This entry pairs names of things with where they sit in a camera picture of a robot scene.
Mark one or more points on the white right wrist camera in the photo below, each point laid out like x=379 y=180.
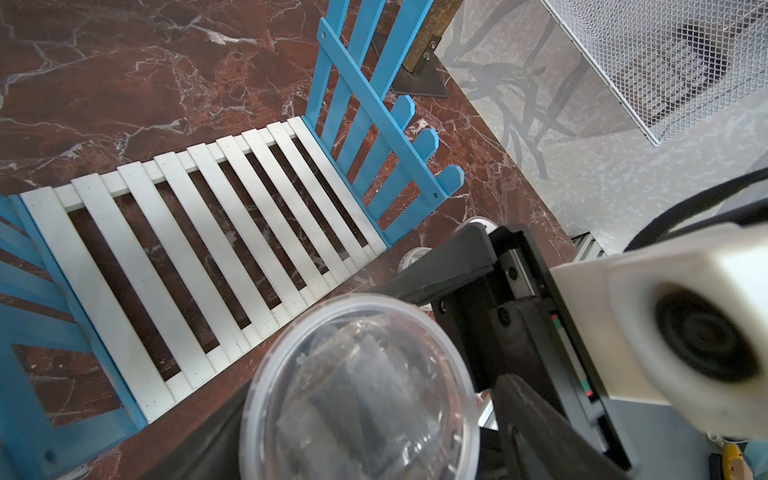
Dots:
x=682 y=322

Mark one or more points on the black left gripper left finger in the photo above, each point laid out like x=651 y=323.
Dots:
x=212 y=450

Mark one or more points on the pink blossom artificial tree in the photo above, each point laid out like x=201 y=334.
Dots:
x=418 y=74

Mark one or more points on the clear plastic seed container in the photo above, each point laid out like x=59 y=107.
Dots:
x=362 y=386

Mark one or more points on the flower label jar right rear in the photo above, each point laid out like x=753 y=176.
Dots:
x=488 y=225

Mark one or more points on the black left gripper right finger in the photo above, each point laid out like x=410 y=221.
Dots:
x=565 y=454

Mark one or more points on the blue and white wooden shelf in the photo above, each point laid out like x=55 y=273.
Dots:
x=169 y=271

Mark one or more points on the white wire mesh basket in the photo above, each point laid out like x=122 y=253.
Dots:
x=671 y=64

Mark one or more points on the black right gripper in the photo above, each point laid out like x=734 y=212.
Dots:
x=499 y=304

